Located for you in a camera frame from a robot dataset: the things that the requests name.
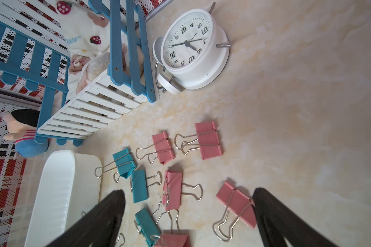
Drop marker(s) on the white alarm clock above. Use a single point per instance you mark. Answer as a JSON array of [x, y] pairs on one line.
[[193, 52]]

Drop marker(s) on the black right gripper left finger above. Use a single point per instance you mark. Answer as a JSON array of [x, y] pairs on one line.
[[100, 227]]

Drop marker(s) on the white plastic storage box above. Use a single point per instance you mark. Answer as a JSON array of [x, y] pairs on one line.
[[68, 188]]

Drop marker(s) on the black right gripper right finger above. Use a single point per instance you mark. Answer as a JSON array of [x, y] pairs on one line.
[[278, 225]]

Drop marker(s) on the teal binder clip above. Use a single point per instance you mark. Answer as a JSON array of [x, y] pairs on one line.
[[138, 184], [123, 165], [147, 224]]

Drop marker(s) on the printed white blanket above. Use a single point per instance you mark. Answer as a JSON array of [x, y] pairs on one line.
[[87, 35]]

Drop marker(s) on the blue white toy crib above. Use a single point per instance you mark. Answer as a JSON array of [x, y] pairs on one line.
[[125, 84]]

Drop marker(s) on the pink binder clip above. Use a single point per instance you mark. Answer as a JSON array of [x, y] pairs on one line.
[[205, 140], [171, 239], [237, 203], [160, 150], [172, 190]]

